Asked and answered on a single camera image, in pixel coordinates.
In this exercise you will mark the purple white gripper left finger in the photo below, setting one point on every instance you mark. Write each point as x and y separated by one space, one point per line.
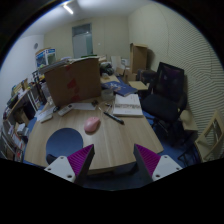
75 167

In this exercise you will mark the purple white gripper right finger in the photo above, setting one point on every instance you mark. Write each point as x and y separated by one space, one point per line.
153 165

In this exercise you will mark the blue round mouse pad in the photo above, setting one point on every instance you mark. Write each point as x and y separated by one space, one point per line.
63 142

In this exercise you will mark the pink computer mouse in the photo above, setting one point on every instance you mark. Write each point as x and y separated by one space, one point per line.
91 124

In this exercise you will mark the light wooden chair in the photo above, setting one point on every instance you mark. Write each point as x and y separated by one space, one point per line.
210 143

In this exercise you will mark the white keyboard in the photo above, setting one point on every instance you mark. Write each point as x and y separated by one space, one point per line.
45 114

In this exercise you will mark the black office chair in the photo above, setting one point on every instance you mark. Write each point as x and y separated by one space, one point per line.
166 98

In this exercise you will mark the white remote control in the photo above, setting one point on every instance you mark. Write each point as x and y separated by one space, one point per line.
65 110

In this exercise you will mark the black pen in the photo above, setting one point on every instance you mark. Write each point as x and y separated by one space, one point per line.
114 117

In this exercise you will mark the white closed book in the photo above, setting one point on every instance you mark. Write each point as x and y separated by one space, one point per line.
127 106

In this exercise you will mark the wooden bookshelf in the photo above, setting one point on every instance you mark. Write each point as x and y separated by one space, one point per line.
19 110

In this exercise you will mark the dark blue book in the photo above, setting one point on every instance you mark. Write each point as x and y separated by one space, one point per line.
119 88

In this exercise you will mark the large brown cardboard box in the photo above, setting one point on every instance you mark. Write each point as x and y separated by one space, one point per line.
77 81

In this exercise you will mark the blue white product box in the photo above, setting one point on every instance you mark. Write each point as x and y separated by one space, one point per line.
45 57

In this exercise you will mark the tall cardboard box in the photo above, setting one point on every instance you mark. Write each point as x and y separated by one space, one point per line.
138 56

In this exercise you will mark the white door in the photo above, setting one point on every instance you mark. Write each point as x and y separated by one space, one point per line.
82 40

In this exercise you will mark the ceiling light tube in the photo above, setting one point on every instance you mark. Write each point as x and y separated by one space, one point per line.
66 7

